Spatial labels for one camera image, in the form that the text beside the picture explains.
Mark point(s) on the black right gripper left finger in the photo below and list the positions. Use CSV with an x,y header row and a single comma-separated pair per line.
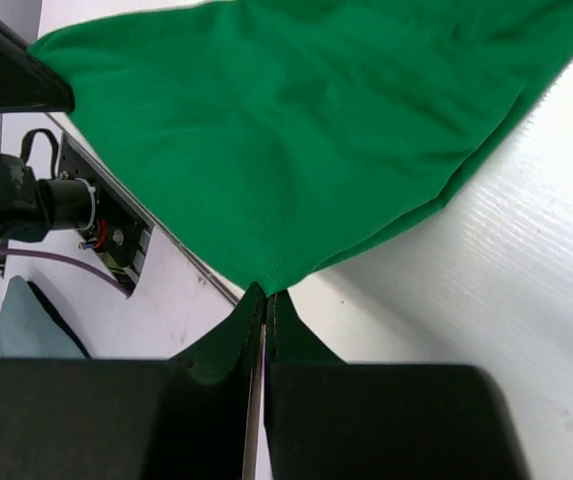
x,y
193,416

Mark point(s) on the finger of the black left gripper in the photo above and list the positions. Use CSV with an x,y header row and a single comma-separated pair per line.
x,y
26,84

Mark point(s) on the light blue cloth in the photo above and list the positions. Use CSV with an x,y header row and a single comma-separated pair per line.
x,y
31,327

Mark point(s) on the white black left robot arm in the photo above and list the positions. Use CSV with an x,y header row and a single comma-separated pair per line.
x,y
27,205

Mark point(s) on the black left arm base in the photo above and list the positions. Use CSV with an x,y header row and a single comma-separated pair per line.
x,y
77,197

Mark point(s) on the green t shirt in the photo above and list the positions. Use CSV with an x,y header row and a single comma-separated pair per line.
x,y
408,153

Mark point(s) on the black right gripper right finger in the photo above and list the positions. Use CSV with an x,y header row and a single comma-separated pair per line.
x,y
329,419

